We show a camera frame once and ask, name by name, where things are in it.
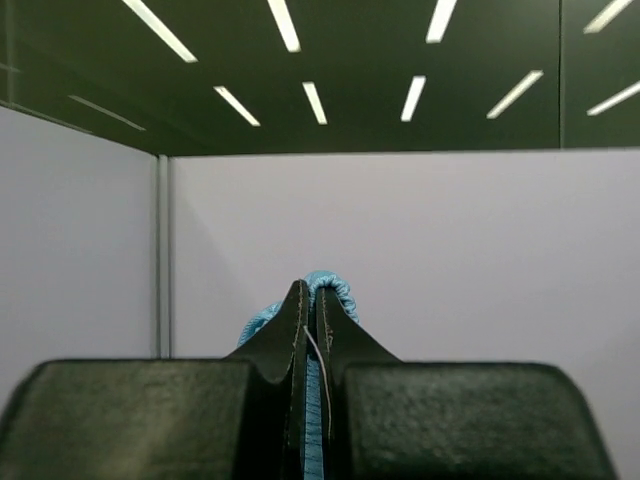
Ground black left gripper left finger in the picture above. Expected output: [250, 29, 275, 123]
[1, 280, 309, 479]

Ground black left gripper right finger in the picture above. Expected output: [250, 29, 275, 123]
[314, 290, 617, 479]

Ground light blue shorts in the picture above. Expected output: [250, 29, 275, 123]
[236, 270, 360, 480]

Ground aluminium frame post left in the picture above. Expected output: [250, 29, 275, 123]
[156, 156, 172, 359]

